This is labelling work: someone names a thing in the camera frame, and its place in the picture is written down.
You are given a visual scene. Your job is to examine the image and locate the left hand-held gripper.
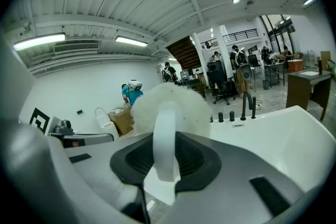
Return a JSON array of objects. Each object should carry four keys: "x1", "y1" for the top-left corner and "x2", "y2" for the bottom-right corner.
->
[{"x1": 28, "y1": 106, "x2": 114, "y2": 149}]

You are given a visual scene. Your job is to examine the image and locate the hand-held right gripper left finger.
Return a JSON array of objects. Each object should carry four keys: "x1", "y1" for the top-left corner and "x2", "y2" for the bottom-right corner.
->
[{"x1": 64, "y1": 132, "x2": 154, "y2": 224}]

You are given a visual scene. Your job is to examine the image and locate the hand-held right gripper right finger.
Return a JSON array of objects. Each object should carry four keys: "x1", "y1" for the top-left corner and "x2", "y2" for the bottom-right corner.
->
[{"x1": 156, "y1": 131, "x2": 307, "y2": 224}]

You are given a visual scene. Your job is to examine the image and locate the white bathtub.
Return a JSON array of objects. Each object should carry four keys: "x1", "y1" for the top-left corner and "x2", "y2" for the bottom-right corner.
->
[{"x1": 118, "y1": 105, "x2": 336, "y2": 205}]

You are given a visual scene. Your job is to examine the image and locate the white fluffy wiping pad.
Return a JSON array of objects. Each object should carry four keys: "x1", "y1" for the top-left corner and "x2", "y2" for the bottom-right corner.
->
[{"x1": 130, "y1": 82, "x2": 213, "y2": 183}]

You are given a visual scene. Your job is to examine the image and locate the white toilet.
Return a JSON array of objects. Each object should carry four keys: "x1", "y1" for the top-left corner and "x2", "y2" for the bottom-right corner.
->
[{"x1": 94, "y1": 107, "x2": 119, "y2": 141}]

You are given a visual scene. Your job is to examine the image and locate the brown cardboard box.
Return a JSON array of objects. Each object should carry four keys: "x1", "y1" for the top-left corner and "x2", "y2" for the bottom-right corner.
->
[{"x1": 107, "y1": 107, "x2": 134, "y2": 136}]

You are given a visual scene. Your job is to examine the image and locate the white hard-shell backpack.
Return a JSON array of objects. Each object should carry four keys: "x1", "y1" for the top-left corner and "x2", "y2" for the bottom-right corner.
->
[{"x1": 128, "y1": 79, "x2": 143, "y2": 92}]

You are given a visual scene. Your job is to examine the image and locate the black gooseneck faucet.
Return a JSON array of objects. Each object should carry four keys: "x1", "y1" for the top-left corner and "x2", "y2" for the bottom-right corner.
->
[{"x1": 240, "y1": 91, "x2": 253, "y2": 121}]

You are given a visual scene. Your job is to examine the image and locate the white ceiling air vent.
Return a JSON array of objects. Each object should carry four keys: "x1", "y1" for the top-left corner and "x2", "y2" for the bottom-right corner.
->
[{"x1": 54, "y1": 42, "x2": 100, "y2": 55}]

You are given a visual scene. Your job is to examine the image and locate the black and white backpack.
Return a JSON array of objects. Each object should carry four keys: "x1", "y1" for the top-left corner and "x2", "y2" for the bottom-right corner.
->
[
  {"x1": 162, "y1": 67, "x2": 173, "y2": 82},
  {"x1": 235, "y1": 50, "x2": 253, "y2": 81}
]

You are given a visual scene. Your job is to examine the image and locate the black office chair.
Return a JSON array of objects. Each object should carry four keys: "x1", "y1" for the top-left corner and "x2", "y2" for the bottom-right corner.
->
[{"x1": 206, "y1": 61, "x2": 236, "y2": 105}]

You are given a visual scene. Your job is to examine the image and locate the wooden vanity cabinet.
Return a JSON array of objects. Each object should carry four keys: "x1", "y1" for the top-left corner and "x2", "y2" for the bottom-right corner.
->
[{"x1": 286, "y1": 69, "x2": 332, "y2": 121}]

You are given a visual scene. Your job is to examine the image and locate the grey metal table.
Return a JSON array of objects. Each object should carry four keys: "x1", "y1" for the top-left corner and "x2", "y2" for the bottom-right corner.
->
[{"x1": 264, "y1": 62, "x2": 286, "y2": 87}]

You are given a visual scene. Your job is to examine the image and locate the dark wooden staircase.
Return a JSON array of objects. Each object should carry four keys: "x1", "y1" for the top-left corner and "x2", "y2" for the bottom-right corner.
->
[{"x1": 166, "y1": 36, "x2": 202, "y2": 71}]

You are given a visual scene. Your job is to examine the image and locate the black balcony railing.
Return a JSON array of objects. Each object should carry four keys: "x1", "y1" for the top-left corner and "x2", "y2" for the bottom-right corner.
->
[{"x1": 201, "y1": 28, "x2": 258, "y2": 48}]

